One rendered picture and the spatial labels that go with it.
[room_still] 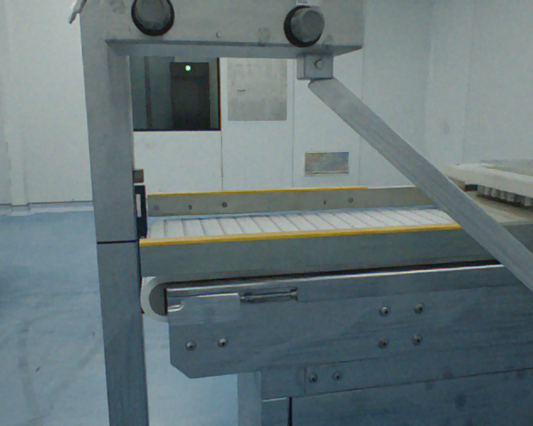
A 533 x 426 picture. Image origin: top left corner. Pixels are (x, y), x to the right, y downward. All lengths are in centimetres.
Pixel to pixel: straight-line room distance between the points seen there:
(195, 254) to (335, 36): 23
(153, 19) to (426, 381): 52
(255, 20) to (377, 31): 592
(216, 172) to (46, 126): 187
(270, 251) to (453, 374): 31
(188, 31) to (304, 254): 23
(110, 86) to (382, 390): 54
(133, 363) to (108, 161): 32
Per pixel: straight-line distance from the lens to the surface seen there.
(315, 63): 49
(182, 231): 67
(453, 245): 57
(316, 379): 61
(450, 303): 59
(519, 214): 72
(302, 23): 43
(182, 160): 576
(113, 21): 44
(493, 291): 62
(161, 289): 50
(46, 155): 586
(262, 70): 583
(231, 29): 44
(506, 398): 77
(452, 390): 71
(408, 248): 54
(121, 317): 81
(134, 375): 86
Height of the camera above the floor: 110
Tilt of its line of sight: 12 degrees down
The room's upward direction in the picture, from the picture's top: straight up
